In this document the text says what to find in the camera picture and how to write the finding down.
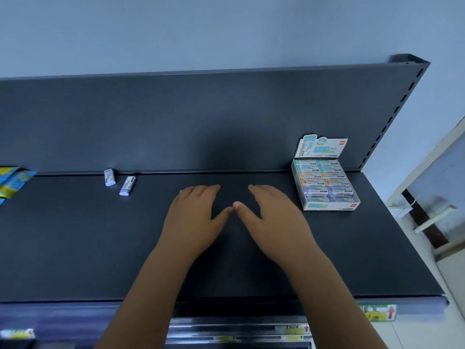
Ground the person's right hand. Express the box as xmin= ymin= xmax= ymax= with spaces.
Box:
xmin=234 ymin=184 xmax=327 ymax=273

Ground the person's left hand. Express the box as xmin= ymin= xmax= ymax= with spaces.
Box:
xmin=152 ymin=184 xmax=234 ymax=268

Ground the white box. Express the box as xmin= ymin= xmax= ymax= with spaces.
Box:
xmin=291 ymin=134 xmax=361 ymax=211

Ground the person's left forearm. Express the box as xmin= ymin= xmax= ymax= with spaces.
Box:
xmin=96 ymin=249 xmax=193 ymax=349

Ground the person's right forearm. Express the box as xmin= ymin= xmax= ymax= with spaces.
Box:
xmin=289 ymin=252 xmax=388 ymax=349

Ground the shelf label with red arrow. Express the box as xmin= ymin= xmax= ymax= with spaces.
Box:
xmin=274 ymin=324 xmax=311 ymax=335
xmin=357 ymin=304 xmax=397 ymax=322

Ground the dark grey shelf back panel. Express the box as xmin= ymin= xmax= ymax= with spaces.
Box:
xmin=0 ymin=63 xmax=424 ymax=175

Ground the stack of blue yellow packets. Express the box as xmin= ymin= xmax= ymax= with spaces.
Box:
xmin=0 ymin=166 xmax=37 ymax=206

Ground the white door handle bar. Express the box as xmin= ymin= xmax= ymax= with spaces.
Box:
xmin=414 ymin=204 xmax=458 ymax=235

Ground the shelf front price rail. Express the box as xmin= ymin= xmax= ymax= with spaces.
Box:
xmin=0 ymin=294 xmax=450 ymax=349

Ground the white door frame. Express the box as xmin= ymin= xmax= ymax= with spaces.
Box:
xmin=385 ymin=118 xmax=465 ymax=258

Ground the glass door with dark frame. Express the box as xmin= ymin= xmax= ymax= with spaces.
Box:
xmin=401 ymin=141 xmax=465 ymax=255

